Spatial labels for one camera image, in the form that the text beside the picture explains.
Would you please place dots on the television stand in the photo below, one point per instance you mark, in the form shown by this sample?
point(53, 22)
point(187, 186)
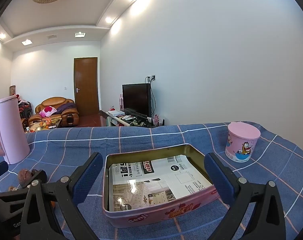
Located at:
point(121, 121)

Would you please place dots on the pink electric kettle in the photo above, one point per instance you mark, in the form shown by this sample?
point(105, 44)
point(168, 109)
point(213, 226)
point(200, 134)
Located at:
point(9, 130)

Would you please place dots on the tall pink box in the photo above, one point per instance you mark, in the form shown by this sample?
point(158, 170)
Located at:
point(121, 102)

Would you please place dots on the pink cartoon cup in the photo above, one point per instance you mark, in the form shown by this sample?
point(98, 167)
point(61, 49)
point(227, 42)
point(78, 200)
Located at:
point(241, 142)

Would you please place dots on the pink flower ornament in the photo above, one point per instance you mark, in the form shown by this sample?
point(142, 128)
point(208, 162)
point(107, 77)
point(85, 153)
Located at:
point(156, 118)

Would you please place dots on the black chairs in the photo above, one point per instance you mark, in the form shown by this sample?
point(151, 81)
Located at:
point(25, 110)

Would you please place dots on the pink floral cushion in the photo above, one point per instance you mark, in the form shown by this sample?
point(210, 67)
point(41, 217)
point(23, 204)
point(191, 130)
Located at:
point(47, 111)

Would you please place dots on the black television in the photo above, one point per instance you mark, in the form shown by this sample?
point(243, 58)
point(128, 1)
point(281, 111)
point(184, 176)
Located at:
point(136, 98)

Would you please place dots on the wall outlet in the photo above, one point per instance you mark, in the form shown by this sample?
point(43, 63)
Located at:
point(151, 78)

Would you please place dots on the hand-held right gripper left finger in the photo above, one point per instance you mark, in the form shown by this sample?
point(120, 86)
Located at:
point(89, 177)

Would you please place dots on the brown framed picture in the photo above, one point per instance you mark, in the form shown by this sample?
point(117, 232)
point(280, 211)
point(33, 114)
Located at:
point(12, 90)

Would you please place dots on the pink tin box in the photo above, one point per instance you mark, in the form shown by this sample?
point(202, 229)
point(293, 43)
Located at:
point(151, 216)

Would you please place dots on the square ceiling light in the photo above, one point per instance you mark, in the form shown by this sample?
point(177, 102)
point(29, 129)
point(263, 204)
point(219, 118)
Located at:
point(26, 42)
point(80, 34)

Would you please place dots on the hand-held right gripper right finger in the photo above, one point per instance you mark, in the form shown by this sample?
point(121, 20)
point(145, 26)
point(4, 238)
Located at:
point(220, 177)

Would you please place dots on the brown leather armchair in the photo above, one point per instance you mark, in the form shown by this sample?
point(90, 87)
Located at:
point(66, 118)

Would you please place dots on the white set-top box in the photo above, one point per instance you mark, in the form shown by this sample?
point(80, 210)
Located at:
point(114, 113)

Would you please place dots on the dark purple sugarcane piece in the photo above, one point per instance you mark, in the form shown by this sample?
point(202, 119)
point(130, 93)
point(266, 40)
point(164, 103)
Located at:
point(34, 172)

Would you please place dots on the blue plaid tablecloth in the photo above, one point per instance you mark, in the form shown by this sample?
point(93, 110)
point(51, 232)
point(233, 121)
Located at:
point(141, 137)

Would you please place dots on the printed leaflet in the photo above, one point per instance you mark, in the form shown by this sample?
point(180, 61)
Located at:
point(181, 180)

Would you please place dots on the cluttered coffee table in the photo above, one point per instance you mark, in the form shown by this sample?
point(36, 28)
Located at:
point(41, 125)

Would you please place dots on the wooden door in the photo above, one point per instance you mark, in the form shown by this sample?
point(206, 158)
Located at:
point(86, 87)

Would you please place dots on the purple blanket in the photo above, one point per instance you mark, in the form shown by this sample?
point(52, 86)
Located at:
point(66, 107)

